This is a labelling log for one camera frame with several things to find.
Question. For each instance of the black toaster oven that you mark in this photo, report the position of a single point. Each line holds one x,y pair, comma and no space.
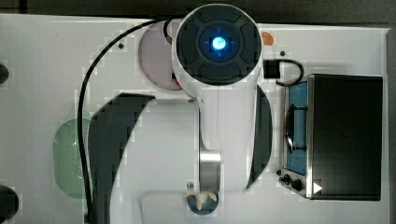
344,137

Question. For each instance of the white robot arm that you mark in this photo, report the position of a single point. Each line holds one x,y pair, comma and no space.
217,58

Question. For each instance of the black oven knobs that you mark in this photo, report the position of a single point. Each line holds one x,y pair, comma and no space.
290,180

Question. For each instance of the grey round plate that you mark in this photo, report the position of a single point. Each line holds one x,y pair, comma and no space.
155,58

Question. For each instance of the peeled banana toy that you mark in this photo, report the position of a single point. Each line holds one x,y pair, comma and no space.
199,199

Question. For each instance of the blue bowl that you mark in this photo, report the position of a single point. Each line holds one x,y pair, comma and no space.
200,207

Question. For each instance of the orange fruit toy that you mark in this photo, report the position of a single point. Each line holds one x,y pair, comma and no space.
267,39

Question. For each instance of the black clamp upper left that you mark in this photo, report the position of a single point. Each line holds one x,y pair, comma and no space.
4,74

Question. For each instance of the black clamp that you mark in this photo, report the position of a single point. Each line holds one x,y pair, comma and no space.
9,203
4,74

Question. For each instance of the black clamp lower left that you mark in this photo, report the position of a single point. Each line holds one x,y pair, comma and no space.
9,203

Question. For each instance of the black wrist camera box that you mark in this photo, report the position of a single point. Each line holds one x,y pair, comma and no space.
271,69

